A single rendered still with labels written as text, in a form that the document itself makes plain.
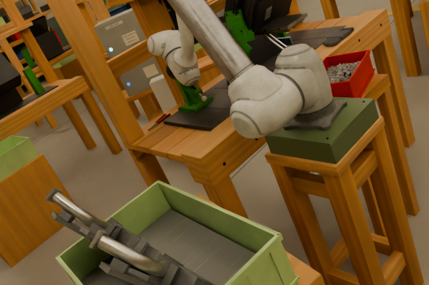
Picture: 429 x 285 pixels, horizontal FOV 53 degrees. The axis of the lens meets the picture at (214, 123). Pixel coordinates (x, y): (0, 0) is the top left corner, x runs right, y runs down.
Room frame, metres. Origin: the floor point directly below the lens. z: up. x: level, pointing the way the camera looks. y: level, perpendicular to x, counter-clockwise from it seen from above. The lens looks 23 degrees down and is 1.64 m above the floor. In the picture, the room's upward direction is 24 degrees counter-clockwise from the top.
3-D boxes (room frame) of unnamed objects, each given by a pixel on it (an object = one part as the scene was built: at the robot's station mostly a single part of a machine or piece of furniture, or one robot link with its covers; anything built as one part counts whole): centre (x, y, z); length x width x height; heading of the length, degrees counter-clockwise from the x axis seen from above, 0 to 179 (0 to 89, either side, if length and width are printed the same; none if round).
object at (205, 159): (1.98, -0.49, 0.82); 1.50 x 0.14 x 0.15; 123
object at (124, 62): (2.53, -0.14, 1.23); 1.30 x 0.05 x 0.09; 123
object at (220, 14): (2.39, -0.35, 1.07); 0.30 x 0.18 x 0.34; 123
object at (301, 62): (1.38, -0.34, 1.10); 0.18 x 0.16 x 0.22; 121
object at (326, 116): (1.40, -0.36, 0.96); 0.22 x 0.18 x 0.06; 133
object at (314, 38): (2.22, -0.34, 0.89); 1.10 x 0.42 x 0.02; 123
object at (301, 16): (2.18, -0.46, 1.11); 0.39 x 0.16 x 0.03; 33
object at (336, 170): (1.39, -0.35, 0.83); 0.32 x 0.32 x 0.04; 34
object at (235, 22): (2.12, -0.31, 1.17); 0.13 x 0.12 x 0.20; 123
